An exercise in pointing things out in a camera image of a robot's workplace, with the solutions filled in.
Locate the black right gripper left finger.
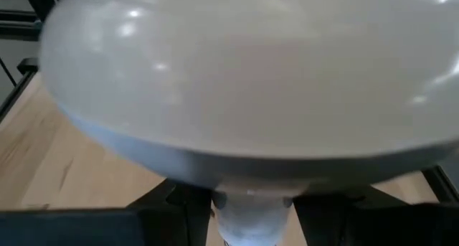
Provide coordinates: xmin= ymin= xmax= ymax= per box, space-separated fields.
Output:
xmin=127 ymin=179 xmax=216 ymax=246

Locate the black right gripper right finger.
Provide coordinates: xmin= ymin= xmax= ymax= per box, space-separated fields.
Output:
xmin=292 ymin=184 xmax=408 ymax=246

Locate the white frosted lightbulb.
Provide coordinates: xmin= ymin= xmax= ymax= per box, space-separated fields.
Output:
xmin=39 ymin=0 xmax=459 ymax=246

